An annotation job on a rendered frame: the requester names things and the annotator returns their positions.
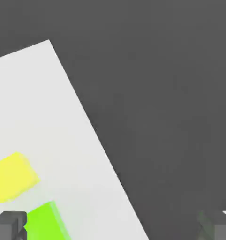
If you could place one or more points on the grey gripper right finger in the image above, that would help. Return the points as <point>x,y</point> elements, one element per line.
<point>221,230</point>

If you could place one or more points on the small yellow cube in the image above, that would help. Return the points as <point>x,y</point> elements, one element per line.
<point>13,176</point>

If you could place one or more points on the small green cube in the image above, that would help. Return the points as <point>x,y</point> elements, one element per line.
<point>43,223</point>

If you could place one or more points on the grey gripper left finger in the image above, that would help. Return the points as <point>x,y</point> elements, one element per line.
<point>8,226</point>

